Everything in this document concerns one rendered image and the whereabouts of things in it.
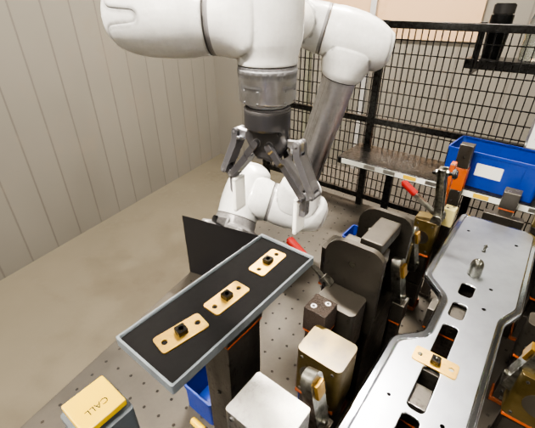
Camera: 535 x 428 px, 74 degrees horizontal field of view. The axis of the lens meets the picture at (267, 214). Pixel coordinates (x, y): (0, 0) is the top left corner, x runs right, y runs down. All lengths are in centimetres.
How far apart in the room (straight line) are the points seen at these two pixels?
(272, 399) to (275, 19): 53
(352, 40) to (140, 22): 63
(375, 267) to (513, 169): 82
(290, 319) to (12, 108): 219
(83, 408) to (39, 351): 181
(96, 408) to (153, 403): 55
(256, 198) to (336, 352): 74
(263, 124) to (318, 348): 40
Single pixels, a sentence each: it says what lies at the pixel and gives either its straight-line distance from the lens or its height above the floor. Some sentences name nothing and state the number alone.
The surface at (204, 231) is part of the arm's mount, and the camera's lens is 129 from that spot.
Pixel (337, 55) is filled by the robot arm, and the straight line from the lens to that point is 107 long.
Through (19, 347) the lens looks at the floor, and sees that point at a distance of 247.
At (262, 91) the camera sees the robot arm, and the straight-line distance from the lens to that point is 54.
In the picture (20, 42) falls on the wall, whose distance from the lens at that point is 283.
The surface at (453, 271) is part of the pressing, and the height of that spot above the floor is 100.
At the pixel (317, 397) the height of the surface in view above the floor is 108.
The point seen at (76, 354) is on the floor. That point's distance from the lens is 228.
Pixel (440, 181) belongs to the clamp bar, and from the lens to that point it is 112.
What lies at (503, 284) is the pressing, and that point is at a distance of 110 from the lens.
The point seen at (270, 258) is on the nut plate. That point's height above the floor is 117.
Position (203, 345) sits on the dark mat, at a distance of 60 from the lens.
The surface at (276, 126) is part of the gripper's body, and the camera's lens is 56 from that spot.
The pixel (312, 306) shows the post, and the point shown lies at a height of 110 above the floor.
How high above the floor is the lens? 162
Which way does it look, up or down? 31 degrees down
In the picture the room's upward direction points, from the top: straight up
